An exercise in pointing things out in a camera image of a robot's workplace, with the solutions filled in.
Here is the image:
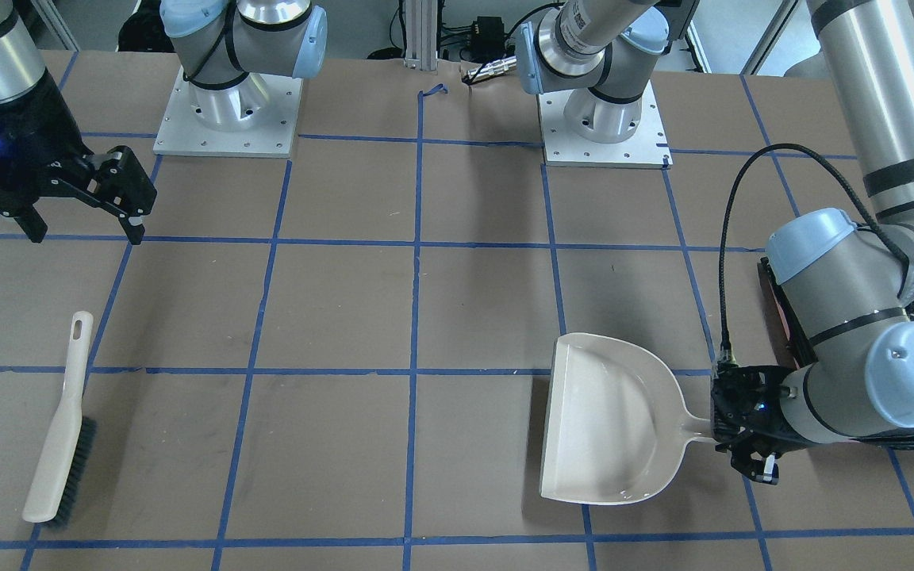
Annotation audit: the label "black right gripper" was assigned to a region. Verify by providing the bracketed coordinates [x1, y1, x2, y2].
[0, 79, 157, 245]

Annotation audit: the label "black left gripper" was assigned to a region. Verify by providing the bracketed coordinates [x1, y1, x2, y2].
[711, 362, 797, 485]

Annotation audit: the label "beige plastic dustpan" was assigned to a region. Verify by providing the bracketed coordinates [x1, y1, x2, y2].
[540, 332, 714, 505]

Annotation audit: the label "white brush black bristles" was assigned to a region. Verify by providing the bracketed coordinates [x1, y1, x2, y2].
[21, 310, 97, 527]

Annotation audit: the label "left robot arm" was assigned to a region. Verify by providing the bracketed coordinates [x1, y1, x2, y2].
[540, 1, 914, 505]

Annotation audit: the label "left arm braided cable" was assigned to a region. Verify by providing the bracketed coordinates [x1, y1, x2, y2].
[716, 144, 914, 366]

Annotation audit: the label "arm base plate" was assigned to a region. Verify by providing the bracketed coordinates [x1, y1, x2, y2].
[537, 81, 674, 169]
[153, 70, 304, 159]

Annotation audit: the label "aluminium frame post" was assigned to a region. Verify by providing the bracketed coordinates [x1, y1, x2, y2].
[400, 0, 442, 75]

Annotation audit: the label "tangled black cables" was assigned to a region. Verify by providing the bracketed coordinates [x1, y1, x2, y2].
[433, 12, 545, 84]

